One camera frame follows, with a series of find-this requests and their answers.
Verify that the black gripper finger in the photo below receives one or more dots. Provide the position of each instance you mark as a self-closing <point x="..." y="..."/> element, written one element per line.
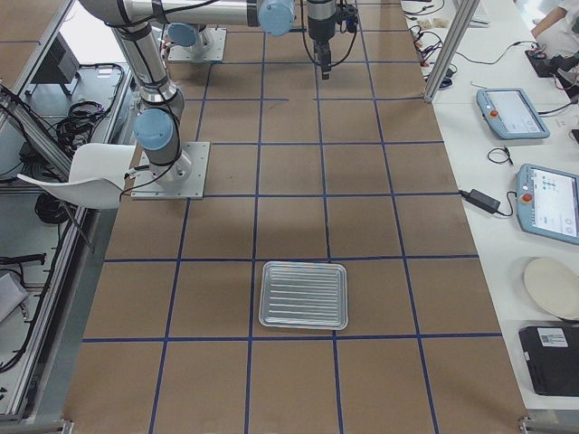
<point x="318" y="54"/>
<point x="326" y="60"/>

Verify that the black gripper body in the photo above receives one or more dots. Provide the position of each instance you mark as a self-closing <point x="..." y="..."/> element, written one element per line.
<point x="320" y="28"/>

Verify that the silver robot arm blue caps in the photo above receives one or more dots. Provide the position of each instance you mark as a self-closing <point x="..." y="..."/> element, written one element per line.
<point x="131" y="22"/>

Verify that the silver ridged metal tray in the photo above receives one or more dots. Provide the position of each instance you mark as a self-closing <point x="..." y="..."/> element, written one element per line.
<point x="305" y="295"/>

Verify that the brown cardboard table mat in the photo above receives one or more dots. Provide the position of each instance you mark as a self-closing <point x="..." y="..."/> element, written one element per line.
<point x="351" y="170"/>

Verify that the small wooden pieces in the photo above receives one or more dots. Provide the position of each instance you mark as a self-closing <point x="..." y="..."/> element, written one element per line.
<point x="430" y="23"/>

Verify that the far blue teach pendant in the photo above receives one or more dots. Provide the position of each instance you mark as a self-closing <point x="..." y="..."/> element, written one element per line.
<point x="510" y="114"/>

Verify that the blue teach pendant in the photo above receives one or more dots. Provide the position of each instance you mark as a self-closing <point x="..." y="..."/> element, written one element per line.
<point x="547" y="202"/>
<point x="510" y="114"/>

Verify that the black power adapter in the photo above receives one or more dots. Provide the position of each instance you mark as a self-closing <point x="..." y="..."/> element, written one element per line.
<point x="480" y="200"/>

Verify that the white plastic chair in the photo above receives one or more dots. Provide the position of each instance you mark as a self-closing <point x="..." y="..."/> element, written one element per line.
<point x="96" y="178"/>

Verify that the near blue teach pendant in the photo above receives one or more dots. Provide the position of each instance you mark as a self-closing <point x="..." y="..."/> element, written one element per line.
<point x="547" y="202"/>

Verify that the cream round plate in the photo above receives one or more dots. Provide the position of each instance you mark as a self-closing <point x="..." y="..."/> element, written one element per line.
<point x="553" y="286"/>

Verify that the black flat case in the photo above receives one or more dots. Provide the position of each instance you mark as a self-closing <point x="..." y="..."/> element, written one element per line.
<point x="551" y="354"/>

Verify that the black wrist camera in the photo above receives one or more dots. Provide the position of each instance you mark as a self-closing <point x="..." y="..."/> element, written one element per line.
<point x="347" y="17"/>

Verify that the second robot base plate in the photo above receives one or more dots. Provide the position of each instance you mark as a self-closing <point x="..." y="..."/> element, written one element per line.
<point x="209" y="47"/>

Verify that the aluminium frame post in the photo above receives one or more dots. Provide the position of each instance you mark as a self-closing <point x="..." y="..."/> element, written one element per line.
<point x="456" y="31"/>

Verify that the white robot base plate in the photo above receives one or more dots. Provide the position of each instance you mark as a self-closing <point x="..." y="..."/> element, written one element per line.
<point x="185" y="179"/>

